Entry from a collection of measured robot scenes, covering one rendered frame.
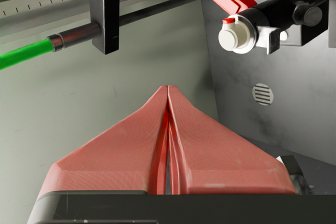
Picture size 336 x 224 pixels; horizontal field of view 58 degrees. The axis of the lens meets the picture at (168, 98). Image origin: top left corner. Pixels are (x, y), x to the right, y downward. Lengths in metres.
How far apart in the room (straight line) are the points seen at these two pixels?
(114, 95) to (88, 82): 0.05
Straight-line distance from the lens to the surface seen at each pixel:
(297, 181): 0.23
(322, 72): 0.52
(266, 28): 0.21
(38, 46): 0.34
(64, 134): 0.47
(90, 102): 0.48
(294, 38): 0.34
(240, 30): 0.22
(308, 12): 0.25
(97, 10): 0.36
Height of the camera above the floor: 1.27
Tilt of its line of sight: 34 degrees down
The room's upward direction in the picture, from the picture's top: 120 degrees counter-clockwise
